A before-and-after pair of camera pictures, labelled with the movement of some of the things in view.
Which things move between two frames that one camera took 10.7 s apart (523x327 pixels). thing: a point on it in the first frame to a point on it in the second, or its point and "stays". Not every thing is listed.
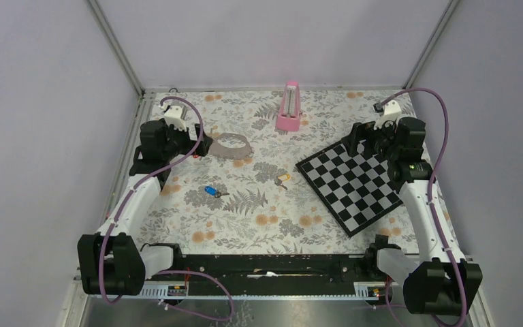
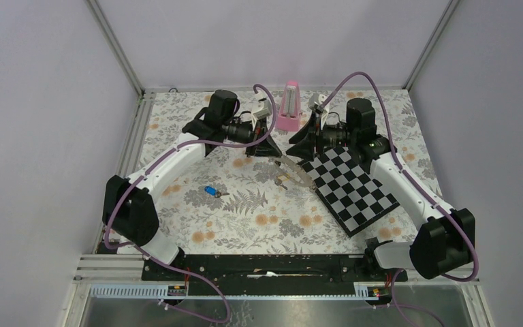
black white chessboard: x=357 y=190 stays
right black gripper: x=364 y=131 to x=312 y=135
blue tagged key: x=214 y=192 stays
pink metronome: x=288 y=120 stays
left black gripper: x=190 y=144 to x=266 y=148
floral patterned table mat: x=246 y=193 stays
